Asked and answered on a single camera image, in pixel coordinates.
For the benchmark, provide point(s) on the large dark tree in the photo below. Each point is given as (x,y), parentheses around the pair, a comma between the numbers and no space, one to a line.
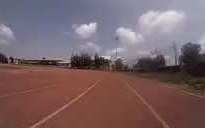
(190,55)

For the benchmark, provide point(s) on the pole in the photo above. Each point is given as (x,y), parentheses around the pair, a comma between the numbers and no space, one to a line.
(175,53)

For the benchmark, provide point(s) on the dark building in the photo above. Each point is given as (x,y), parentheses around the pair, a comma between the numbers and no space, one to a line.
(150,62)

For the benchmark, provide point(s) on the long low building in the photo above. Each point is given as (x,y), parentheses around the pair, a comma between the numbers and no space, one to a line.
(43,61)

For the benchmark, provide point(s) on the grass strip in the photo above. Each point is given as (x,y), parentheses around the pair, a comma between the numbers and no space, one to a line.
(176,78)

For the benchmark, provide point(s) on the red running track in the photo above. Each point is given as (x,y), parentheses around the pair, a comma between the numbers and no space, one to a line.
(100,106)

